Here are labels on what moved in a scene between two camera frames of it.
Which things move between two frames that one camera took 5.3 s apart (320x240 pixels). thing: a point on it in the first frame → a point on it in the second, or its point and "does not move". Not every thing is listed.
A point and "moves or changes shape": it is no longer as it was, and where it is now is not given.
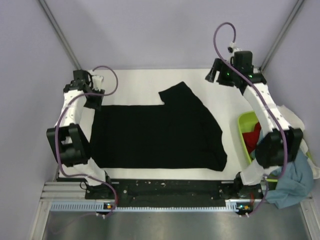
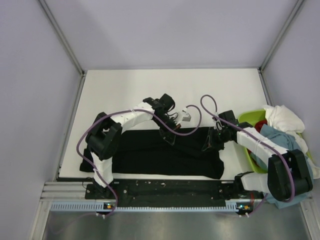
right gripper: x=220 y=66 → x=210 y=141
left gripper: x=96 y=104 → x=167 y=136
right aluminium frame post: x=284 y=30 does not move
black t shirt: x=179 y=134 moves or changes shape
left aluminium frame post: x=60 y=33 does not move
